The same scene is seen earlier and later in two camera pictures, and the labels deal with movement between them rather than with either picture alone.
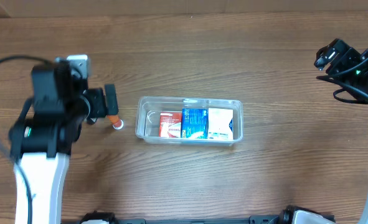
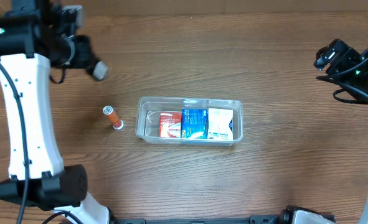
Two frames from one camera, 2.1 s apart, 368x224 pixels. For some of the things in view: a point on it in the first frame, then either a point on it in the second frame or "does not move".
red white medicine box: [170, 125] does not move
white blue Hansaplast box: [218, 124] does not move
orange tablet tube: [117, 124] does not move
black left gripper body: [111, 98] to [86, 56]
